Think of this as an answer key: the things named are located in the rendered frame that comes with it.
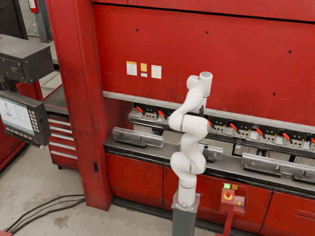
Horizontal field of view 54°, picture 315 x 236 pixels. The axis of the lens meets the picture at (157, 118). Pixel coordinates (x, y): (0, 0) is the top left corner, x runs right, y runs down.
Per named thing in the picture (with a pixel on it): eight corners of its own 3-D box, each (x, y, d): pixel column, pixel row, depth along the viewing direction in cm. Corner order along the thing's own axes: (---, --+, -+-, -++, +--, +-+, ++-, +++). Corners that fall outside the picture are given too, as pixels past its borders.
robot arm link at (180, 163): (194, 190, 203) (197, 164, 190) (167, 184, 208) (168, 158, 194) (198, 178, 213) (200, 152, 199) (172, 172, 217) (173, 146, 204)
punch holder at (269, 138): (255, 141, 248) (259, 124, 239) (256, 135, 255) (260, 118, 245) (275, 144, 244) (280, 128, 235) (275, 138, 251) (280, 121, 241)
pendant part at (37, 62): (4, 139, 262) (-30, 43, 213) (27, 124, 279) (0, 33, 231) (48, 158, 242) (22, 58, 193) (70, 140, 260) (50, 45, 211)
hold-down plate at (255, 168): (243, 169, 263) (244, 167, 261) (244, 165, 267) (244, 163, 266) (280, 177, 255) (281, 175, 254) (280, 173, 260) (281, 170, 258)
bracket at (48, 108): (21, 123, 273) (19, 117, 269) (38, 109, 292) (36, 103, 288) (60, 132, 263) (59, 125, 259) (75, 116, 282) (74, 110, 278)
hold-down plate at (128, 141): (115, 142, 294) (115, 139, 292) (117, 138, 298) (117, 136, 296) (145, 148, 286) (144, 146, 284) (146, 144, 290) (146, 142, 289)
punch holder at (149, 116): (140, 119, 273) (139, 103, 264) (143, 114, 280) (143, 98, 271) (156, 121, 270) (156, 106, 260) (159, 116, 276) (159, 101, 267)
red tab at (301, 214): (296, 216, 262) (297, 211, 258) (295, 214, 264) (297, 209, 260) (314, 221, 259) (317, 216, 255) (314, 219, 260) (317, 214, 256)
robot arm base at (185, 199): (197, 213, 210) (198, 195, 200) (170, 207, 215) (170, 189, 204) (201, 193, 225) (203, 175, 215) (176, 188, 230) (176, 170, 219)
